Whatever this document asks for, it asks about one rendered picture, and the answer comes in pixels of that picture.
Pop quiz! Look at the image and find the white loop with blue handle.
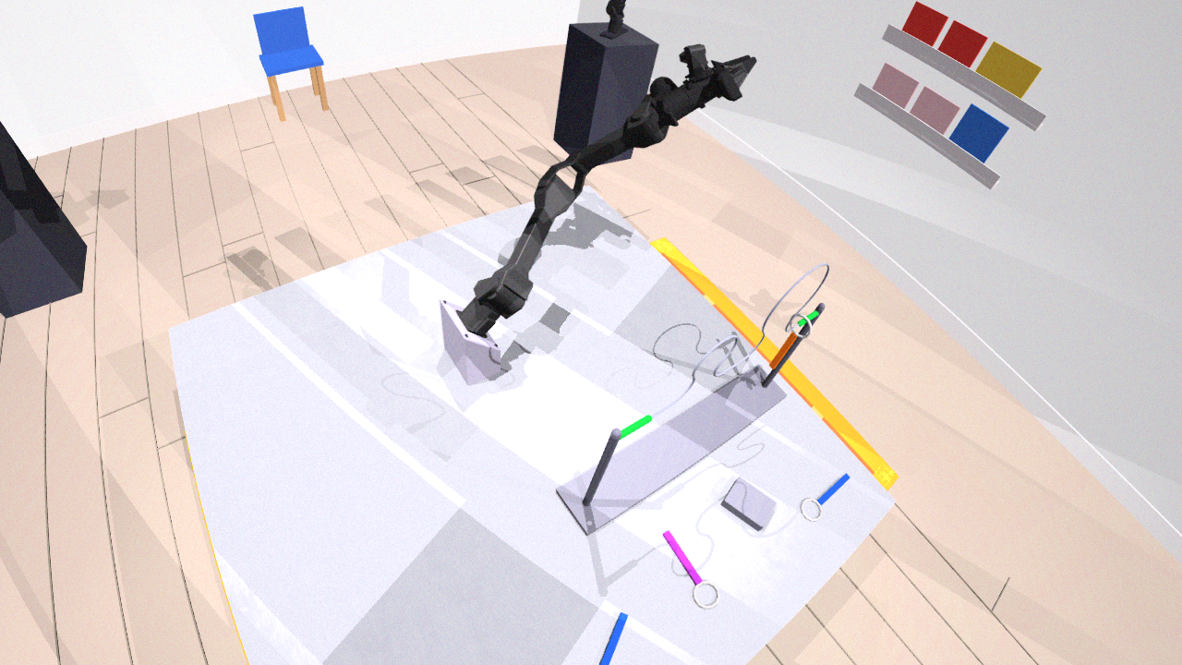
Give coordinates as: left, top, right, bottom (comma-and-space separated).
801, 472, 850, 521
600, 612, 628, 665

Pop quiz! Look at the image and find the orange handle with grey loop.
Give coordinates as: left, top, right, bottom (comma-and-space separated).
768, 313, 812, 369

